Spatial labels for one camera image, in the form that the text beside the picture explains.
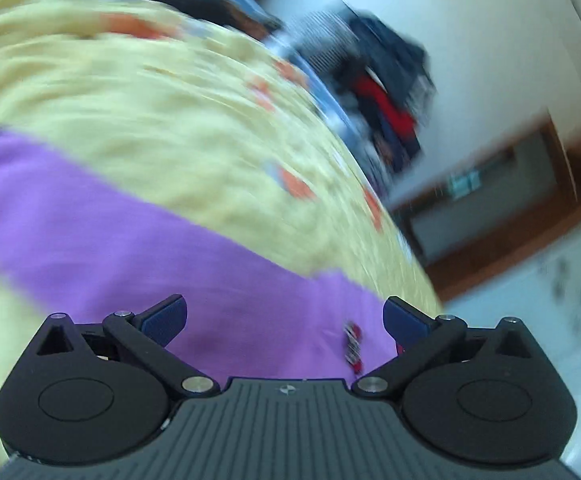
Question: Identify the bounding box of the yellow floral bedspread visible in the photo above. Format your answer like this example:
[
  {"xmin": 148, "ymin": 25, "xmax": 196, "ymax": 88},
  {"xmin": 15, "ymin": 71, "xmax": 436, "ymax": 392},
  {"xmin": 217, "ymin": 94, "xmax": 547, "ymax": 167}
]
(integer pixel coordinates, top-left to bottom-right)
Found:
[{"xmin": 0, "ymin": 0, "xmax": 443, "ymax": 480}]

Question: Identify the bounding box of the blue striped cloth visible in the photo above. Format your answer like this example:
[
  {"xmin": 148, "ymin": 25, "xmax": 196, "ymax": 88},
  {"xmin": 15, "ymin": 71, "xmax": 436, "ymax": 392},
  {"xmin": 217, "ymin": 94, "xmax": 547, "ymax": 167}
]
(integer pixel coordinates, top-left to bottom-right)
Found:
[{"xmin": 265, "ymin": 30, "xmax": 371, "ymax": 146}]

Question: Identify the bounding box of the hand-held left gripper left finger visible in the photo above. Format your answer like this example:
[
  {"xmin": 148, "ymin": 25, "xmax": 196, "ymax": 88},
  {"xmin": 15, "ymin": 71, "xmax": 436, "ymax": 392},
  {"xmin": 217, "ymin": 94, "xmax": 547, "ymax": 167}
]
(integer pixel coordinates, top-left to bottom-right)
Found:
[{"xmin": 32, "ymin": 294, "xmax": 220, "ymax": 401}]

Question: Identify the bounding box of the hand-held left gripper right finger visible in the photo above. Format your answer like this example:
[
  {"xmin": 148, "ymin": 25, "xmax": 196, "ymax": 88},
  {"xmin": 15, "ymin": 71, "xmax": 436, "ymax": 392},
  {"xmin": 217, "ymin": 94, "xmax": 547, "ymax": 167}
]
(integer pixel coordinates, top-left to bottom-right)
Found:
[{"xmin": 351, "ymin": 296, "xmax": 547, "ymax": 401}]

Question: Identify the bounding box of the purple shirt with red trim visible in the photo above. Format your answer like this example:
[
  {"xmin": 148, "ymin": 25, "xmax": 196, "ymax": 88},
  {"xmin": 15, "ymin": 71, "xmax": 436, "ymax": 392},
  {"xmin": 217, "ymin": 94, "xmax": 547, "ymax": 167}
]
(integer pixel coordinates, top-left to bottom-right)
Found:
[{"xmin": 0, "ymin": 122, "xmax": 401, "ymax": 381}]

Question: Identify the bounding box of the wooden door frame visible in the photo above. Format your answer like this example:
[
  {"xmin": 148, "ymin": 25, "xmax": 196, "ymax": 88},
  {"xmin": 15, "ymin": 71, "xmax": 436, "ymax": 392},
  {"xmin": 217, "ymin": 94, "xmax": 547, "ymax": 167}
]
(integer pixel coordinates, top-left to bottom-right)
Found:
[{"xmin": 390, "ymin": 110, "xmax": 581, "ymax": 303}]

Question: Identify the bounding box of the pile of dark clothes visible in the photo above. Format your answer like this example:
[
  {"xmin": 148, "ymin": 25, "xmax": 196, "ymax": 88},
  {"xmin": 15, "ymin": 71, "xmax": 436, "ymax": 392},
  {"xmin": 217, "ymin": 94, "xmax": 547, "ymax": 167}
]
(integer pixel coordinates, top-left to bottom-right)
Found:
[{"xmin": 295, "ymin": 2, "xmax": 438, "ymax": 178}]

